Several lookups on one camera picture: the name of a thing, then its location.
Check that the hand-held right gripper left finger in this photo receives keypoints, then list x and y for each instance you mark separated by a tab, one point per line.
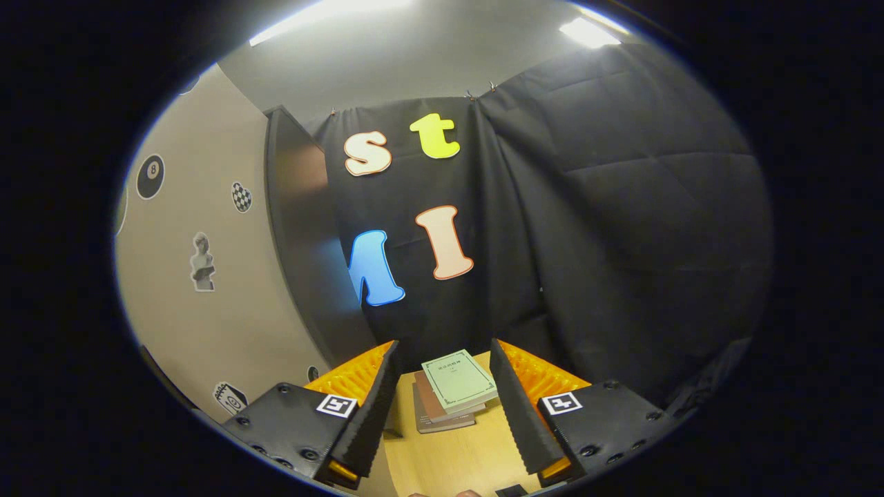
369	421

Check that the grey-brown book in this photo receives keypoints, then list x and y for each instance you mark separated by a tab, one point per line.
442	425

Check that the short ceiling light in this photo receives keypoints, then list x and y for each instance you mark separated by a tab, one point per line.
590	31

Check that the brown book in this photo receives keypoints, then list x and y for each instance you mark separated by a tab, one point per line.
429	404

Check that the black backdrop cloth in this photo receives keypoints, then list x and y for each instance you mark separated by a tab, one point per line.
621	241

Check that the green book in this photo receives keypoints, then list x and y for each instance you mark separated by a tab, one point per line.
459	379

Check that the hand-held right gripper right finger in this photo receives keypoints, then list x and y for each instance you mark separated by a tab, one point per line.
521	421

